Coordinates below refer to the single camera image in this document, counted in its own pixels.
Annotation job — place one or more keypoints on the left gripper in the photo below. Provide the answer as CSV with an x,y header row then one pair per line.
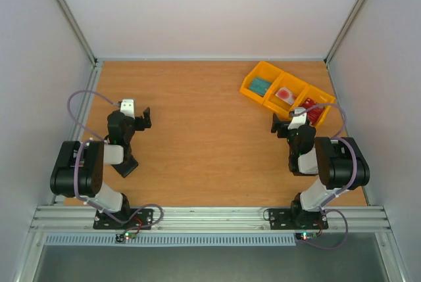
x,y
147,123

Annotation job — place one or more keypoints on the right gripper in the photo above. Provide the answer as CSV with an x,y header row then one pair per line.
x,y
281,129

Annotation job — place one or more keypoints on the black card holder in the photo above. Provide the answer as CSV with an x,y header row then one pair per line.
x,y
127,167

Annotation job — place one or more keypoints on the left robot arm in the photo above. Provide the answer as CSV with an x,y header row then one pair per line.
x,y
78,171

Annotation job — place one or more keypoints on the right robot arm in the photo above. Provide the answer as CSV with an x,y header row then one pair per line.
x,y
338,163

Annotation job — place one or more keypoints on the red circle card stack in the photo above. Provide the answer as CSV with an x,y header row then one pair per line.
x,y
286,95

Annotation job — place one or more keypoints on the yellow bin with circle cards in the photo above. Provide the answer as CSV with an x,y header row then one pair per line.
x,y
275,104

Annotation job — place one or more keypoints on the green card stack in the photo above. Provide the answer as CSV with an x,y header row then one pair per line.
x,y
259,86

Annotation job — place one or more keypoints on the yellow bin with red cards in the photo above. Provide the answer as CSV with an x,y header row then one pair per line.
x,y
312,96

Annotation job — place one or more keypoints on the yellow bin with green cards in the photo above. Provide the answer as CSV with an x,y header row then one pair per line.
x,y
263,70

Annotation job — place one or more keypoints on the right circuit board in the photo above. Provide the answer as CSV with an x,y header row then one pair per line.
x,y
305,236

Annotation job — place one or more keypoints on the circuit board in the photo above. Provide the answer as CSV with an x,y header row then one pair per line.
x,y
123,237
305,236

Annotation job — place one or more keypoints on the left circuit board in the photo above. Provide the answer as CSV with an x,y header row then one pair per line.
x,y
123,237

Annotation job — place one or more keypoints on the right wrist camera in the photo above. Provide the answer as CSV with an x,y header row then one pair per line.
x,y
298,118

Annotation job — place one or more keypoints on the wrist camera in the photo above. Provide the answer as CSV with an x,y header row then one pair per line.
x,y
298,118
127,107

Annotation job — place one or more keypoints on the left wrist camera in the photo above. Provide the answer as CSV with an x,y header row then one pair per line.
x,y
127,107

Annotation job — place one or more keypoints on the left aluminium rail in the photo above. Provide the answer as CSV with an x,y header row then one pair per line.
x,y
82,114

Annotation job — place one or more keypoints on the aluminium rail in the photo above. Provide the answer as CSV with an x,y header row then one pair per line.
x,y
360,219
82,114

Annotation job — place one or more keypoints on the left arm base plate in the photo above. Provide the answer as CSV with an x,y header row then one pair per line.
x,y
143,217

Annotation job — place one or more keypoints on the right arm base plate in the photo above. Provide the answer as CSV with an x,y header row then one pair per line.
x,y
284,218

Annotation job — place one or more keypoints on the front aluminium rail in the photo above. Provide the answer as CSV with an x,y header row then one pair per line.
x,y
360,219

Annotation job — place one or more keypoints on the grey slotted cable duct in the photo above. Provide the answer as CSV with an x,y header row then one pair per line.
x,y
173,240

